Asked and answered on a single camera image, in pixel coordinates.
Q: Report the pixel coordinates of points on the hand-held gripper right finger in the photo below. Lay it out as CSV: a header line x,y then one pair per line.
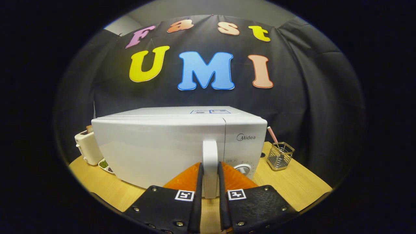
x,y
222,208

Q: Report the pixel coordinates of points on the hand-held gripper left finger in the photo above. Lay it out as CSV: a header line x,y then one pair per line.
x,y
195,208

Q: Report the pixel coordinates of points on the white microwave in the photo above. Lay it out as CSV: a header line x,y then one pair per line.
x,y
156,146

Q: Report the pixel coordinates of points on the red striped straw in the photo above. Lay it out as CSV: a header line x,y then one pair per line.
x,y
272,134

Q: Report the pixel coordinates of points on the small white spice dish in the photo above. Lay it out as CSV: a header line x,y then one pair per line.
x,y
104,164

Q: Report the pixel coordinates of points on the cream toaster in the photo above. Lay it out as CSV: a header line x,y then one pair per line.
x,y
87,148

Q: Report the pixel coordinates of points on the toast slice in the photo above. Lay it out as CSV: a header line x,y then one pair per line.
x,y
89,129

